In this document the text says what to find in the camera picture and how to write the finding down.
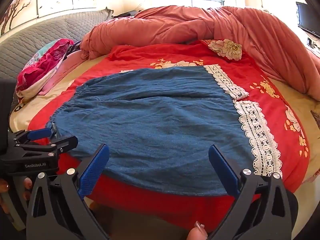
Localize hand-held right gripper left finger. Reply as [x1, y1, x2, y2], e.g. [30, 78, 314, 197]
[26, 144, 110, 240]

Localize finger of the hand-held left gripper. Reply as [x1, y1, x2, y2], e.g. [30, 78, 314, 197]
[15, 135, 78, 157]
[9, 127, 59, 147]

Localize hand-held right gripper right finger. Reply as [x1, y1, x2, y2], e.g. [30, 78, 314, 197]
[207, 144, 292, 240]

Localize blue pants with white lace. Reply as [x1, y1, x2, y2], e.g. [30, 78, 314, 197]
[46, 64, 283, 195]

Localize person's left hand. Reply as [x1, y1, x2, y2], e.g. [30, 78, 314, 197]
[0, 177, 33, 214]

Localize person's right hand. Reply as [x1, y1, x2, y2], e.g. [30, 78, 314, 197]
[187, 221, 209, 240]

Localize magenta floral pillow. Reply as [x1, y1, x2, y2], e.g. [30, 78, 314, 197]
[15, 39, 75, 98]

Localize pink pillow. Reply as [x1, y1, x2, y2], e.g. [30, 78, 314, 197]
[37, 50, 85, 95]

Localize dark striped cloth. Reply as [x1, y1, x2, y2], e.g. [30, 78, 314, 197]
[66, 41, 82, 54]

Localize grey quilted headboard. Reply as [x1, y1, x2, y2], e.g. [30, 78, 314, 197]
[0, 9, 114, 83]

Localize beige bed sheet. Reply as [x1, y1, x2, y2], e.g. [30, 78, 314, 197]
[9, 52, 320, 188]

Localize red floral blanket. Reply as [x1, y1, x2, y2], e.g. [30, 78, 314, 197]
[27, 39, 310, 233]

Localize pink quilt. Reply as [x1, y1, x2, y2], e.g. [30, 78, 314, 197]
[80, 5, 320, 102]

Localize black television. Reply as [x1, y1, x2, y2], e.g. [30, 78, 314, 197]
[296, 2, 320, 39]

